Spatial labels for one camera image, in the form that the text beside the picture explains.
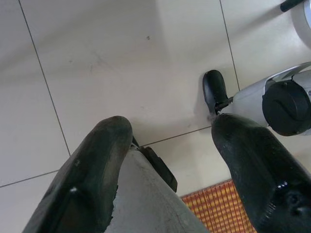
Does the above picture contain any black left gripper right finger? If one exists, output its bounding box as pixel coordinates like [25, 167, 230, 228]
[211, 114, 311, 233]

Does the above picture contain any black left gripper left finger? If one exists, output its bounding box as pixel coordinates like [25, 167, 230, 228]
[23, 116, 133, 233]

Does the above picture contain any orange woven floor mat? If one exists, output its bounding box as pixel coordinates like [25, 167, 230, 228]
[181, 181, 258, 233]

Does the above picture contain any black metal table leg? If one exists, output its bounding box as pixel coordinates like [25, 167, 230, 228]
[280, 0, 306, 12]

